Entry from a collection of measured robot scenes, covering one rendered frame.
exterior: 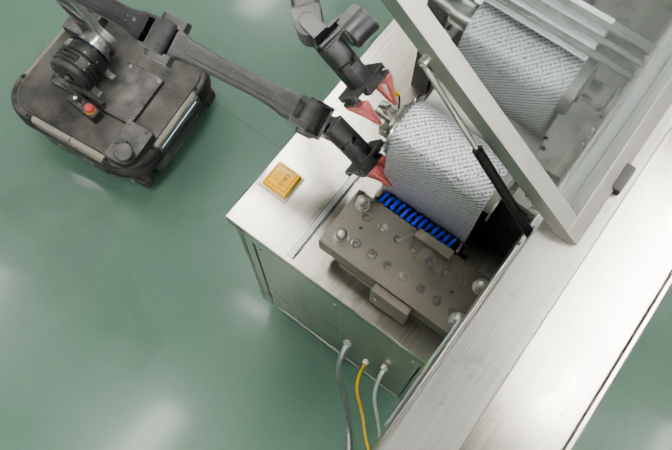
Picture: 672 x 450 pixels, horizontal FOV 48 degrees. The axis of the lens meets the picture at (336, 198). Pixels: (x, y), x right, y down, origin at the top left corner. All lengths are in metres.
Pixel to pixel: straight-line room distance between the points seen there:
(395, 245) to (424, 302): 0.15
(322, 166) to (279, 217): 0.18
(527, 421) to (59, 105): 2.15
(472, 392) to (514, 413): 0.24
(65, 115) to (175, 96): 0.40
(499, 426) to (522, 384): 0.08
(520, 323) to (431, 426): 0.19
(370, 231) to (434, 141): 0.32
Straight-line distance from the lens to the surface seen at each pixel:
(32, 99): 2.98
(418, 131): 1.53
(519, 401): 1.28
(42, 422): 2.86
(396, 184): 1.71
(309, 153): 1.95
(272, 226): 1.88
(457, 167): 1.52
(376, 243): 1.73
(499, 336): 1.06
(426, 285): 1.71
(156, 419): 2.75
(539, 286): 1.09
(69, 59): 2.80
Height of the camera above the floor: 2.67
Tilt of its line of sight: 69 degrees down
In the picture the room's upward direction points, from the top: straight up
